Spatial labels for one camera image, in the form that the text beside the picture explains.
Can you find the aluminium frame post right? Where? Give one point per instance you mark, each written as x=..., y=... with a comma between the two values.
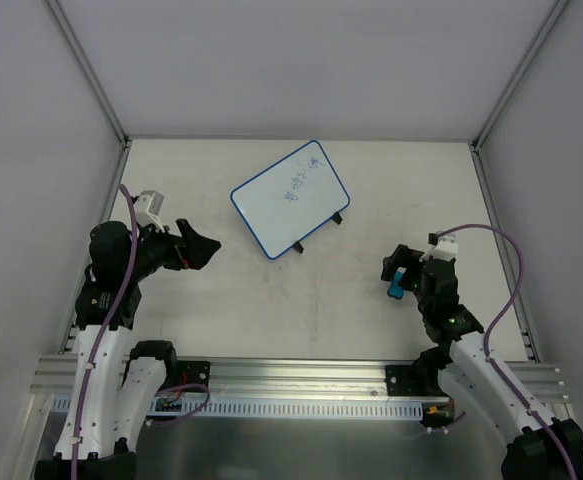
x=530, y=52

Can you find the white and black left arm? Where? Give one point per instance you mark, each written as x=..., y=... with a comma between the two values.
x=115, y=382

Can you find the white slotted cable duct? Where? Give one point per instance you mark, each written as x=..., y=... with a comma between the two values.
x=278, y=408

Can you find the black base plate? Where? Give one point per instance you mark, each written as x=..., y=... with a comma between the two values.
x=402, y=381
x=192, y=376

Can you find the black whiteboard foot right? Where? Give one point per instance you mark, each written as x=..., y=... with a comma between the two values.
x=337, y=218

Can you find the aluminium mounting rail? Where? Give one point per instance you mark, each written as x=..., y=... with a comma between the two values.
x=331, y=380

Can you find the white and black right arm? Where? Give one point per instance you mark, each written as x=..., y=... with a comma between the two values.
x=463, y=366

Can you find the blue bone-shaped eraser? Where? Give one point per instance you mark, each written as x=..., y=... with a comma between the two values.
x=395, y=289

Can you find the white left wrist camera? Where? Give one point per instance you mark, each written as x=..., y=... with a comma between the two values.
x=147, y=207

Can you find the blue-framed whiteboard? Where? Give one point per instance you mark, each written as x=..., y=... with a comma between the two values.
x=290, y=199

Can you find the aluminium frame post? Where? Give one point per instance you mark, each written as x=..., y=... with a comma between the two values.
x=62, y=22
x=530, y=52

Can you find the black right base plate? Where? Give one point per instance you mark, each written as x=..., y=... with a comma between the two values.
x=402, y=381

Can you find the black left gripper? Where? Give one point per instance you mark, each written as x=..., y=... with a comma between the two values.
x=179, y=247

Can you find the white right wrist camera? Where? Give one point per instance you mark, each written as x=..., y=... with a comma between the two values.
x=442, y=246

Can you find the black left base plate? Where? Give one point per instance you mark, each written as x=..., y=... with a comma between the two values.
x=192, y=376

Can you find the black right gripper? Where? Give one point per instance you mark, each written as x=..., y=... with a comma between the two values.
x=411, y=267

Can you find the aluminium frame post left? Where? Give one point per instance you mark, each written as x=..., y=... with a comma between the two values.
x=62, y=22

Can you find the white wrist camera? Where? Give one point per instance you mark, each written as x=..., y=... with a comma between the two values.
x=442, y=246
x=147, y=207

